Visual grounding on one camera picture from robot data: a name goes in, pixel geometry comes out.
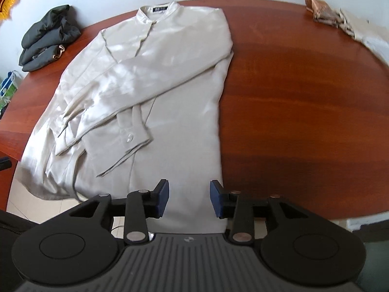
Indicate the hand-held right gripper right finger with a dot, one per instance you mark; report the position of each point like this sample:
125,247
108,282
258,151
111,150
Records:
215,199

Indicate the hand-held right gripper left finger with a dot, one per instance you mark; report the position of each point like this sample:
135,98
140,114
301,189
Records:
164,199

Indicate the beige satin shirt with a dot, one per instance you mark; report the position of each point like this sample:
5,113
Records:
146,97

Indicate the green and blue bag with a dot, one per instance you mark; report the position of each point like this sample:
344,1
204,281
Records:
7,89

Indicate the dark grey folded garment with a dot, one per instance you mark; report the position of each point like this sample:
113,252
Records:
45,41

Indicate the tan crumpled cloth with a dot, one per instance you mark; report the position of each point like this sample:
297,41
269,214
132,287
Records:
320,10

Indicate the cream fringed cloth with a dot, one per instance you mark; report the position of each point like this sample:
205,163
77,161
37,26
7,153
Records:
364,32

